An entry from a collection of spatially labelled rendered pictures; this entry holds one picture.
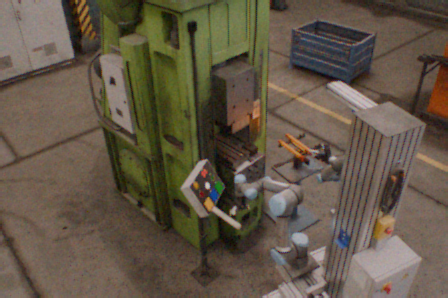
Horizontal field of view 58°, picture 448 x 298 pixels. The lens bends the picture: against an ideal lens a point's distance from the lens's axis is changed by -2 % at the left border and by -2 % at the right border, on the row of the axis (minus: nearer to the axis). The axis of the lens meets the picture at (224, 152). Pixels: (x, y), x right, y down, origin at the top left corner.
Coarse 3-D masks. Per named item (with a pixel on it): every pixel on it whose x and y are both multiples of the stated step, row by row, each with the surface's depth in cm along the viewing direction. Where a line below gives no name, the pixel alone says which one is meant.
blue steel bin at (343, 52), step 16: (304, 32) 665; (320, 32) 726; (336, 32) 703; (352, 32) 681; (368, 32) 660; (304, 48) 677; (320, 48) 657; (336, 48) 636; (352, 48) 614; (368, 48) 658; (304, 64) 691; (320, 64) 670; (336, 64) 649; (352, 64) 631; (368, 64) 682
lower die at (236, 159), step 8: (216, 136) 374; (216, 144) 364; (232, 144) 363; (216, 152) 356; (224, 152) 354; (232, 152) 354; (248, 152) 354; (224, 160) 351; (232, 160) 346; (240, 160) 350
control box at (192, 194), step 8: (200, 168) 303; (208, 168) 311; (192, 176) 299; (200, 176) 300; (208, 176) 308; (216, 176) 316; (184, 184) 294; (192, 184) 291; (200, 184) 298; (184, 192) 292; (192, 192) 289; (208, 192) 303; (216, 192) 312; (192, 200) 294; (200, 200) 294; (216, 200) 309; (200, 208) 295; (200, 216) 301
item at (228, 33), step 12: (228, 0) 283; (240, 0) 292; (216, 12) 281; (228, 12) 288; (240, 12) 297; (216, 24) 285; (228, 24) 293; (240, 24) 302; (216, 36) 290; (228, 36) 298; (240, 36) 308; (216, 48) 295; (228, 48) 303; (240, 48) 312; (216, 60) 299
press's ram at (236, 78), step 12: (228, 60) 321; (216, 72) 304; (228, 72) 304; (240, 72) 303; (252, 72) 312; (216, 84) 305; (228, 84) 298; (240, 84) 308; (252, 84) 318; (216, 96) 311; (228, 96) 304; (240, 96) 314; (252, 96) 325; (216, 108) 318; (228, 108) 309; (240, 108) 320; (252, 108) 331; (228, 120) 315
